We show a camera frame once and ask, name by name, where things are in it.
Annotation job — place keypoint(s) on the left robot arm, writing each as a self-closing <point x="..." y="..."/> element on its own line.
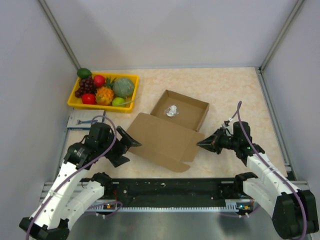
<point x="59" y="211"/>

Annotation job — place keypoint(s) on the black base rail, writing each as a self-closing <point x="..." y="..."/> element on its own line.
<point x="173" y="192"/>

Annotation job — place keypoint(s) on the razor blister pack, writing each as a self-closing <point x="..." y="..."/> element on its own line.
<point x="80" y="119"/>

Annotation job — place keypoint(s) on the orange pineapple toy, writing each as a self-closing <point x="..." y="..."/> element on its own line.
<point x="105" y="95"/>

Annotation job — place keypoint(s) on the yellow plastic tray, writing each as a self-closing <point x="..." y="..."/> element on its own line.
<point x="77" y="102"/>

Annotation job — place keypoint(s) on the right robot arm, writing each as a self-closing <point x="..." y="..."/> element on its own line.
<point x="293" y="211"/>

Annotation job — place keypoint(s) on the red apple upper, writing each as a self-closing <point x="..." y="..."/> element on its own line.
<point x="99" y="81"/>

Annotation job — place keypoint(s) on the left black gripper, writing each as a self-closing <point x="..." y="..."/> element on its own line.
<point x="126" y="142"/>

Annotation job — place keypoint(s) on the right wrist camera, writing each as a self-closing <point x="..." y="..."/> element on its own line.
<point x="227" y="125"/>

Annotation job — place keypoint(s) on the green lime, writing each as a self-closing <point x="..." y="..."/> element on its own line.
<point x="119" y="102"/>

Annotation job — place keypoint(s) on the grey cable duct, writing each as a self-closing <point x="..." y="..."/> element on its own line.
<point x="228" y="206"/>

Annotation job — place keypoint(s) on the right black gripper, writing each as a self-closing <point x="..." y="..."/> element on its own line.
<point x="212" y="143"/>

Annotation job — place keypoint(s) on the green melon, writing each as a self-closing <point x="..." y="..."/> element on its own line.
<point x="123" y="87"/>

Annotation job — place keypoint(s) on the brown cardboard box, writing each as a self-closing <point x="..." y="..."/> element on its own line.
<point x="170" y="142"/>

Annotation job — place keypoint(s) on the red apple lower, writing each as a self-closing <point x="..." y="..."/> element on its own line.
<point x="88" y="99"/>

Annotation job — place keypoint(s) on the red apple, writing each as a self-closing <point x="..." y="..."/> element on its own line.
<point x="99" y="81"/>
<point x="88" y="99"/>

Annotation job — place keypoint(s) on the green avocado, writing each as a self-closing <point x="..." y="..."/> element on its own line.
<point x="83" y="73"/>

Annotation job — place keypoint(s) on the dark red grape bunch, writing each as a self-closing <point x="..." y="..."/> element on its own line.
<point x="86" y="86"/>

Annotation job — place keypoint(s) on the clear plastic wrap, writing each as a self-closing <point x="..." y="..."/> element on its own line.
<point x="171" y="111"/>

